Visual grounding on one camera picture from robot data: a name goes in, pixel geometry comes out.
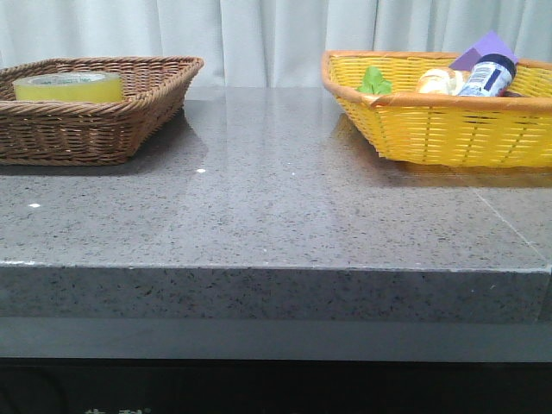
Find yellow tape roll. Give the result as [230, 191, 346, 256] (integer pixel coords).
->
[12, 72, 123, 104]

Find white curtain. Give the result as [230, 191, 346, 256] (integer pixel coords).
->
[1, 1, 551, 87]

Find blue white labelled bottle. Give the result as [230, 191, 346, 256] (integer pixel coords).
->
[456, 53, 517, 97]

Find brown wicker basket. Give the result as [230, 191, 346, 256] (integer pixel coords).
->
[1, 56, 204, 166]

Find toy bread roll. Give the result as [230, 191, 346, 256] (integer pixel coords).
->
[415, 67, 470, 96]

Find yellow woven basket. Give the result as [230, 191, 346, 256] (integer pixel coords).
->
[321, 50, 551, 168]

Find purple foam block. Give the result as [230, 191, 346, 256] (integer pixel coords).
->
[449, 31, 518, 71]

